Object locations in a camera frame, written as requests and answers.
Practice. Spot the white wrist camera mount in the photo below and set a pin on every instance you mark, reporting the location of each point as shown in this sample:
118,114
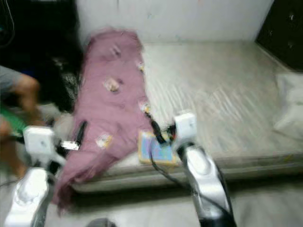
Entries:
39,141
185,125

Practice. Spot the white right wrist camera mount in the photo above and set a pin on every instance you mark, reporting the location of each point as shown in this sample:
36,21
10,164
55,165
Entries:
185,125

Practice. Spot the dark tufted headboard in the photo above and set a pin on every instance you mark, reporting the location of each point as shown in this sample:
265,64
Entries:
281,28

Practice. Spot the black backpack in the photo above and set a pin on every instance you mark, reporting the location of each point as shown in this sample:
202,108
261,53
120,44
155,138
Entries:
66,85

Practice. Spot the grey robot left leg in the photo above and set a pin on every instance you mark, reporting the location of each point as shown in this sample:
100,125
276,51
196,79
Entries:
102,222

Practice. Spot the colourful children's board book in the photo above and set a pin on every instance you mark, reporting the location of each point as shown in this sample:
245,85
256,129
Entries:
144,149

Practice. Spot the green fabric strip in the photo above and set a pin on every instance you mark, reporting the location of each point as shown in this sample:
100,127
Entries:
12,119

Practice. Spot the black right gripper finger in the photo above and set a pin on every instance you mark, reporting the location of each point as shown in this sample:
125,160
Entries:
155,129

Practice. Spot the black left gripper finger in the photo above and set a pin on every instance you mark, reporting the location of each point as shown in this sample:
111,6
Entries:
80,131

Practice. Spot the mauve cartoon print quilt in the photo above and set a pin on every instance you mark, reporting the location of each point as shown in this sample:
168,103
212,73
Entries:
113,104

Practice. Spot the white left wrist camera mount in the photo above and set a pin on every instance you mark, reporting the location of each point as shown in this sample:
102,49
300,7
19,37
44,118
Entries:
39,141

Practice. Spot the white pillow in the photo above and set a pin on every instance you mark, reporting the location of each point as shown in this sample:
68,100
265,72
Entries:
289,104

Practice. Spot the grey quilted mattress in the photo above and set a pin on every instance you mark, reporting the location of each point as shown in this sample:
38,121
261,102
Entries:
218,85

